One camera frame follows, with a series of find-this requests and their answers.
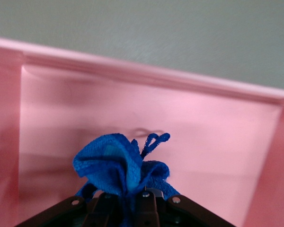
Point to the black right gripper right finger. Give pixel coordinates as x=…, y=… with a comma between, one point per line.
x=180, y=212

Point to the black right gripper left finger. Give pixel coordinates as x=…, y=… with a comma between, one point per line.
x=85, y=212

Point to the blue cloth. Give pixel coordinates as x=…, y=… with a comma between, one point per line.
x=109, y=163

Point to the pink plastic box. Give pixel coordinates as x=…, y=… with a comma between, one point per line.
x=203, y=130

